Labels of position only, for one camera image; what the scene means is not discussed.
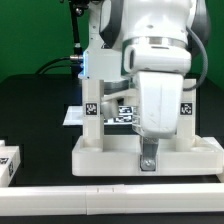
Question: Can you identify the grey corrugated hose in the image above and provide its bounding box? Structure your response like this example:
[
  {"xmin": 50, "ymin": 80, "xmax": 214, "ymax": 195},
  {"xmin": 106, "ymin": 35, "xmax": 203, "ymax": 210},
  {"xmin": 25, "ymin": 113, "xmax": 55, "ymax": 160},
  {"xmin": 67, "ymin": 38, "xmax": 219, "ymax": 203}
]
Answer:
[{"xmin": 182, "ymin": 26, "xmax": 210, "ymax": 92}]

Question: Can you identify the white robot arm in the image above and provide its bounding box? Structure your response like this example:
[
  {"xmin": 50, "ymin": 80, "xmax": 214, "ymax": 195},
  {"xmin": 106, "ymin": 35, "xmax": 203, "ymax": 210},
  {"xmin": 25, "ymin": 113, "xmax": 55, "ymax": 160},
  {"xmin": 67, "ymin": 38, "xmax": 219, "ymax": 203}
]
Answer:
[{"xmin": 72, "ymin": 0, "xmax": 220, "ymax": 176}]

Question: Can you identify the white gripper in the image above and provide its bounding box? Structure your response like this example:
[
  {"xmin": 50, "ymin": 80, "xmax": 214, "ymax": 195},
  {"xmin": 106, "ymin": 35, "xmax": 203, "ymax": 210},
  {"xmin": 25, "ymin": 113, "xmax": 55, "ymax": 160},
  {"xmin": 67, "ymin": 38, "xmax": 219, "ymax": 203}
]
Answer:
[{"xmin": 134, "ymin": 71, "xmax": 183, "ymax": 172}]

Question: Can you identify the white desk top tray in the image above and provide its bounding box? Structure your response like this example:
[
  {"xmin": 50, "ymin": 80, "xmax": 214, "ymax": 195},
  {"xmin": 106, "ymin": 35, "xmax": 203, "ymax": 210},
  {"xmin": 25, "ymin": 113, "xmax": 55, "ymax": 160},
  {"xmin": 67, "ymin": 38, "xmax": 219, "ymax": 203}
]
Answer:
[{"xmin": 72, "ymin": 135, "xmax": 224, "ymax": 176}]

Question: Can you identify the white L-shaped fence wall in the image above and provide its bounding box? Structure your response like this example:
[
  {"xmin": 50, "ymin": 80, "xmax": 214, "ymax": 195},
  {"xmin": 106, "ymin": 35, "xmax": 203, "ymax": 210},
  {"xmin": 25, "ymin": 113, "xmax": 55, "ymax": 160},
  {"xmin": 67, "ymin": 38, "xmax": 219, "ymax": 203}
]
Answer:
[{"xmin": 0, "ymin": 174, "xmax": 224, "ymax": 216}]

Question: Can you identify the white paper marker sheet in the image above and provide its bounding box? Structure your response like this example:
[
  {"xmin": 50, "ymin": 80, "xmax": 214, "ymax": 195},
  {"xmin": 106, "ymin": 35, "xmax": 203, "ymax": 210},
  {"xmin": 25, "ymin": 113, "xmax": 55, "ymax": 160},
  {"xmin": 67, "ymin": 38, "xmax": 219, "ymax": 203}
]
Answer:
[{"xmin": 62, "ymin": 105, "xmax": 141, "ymax": 127}]

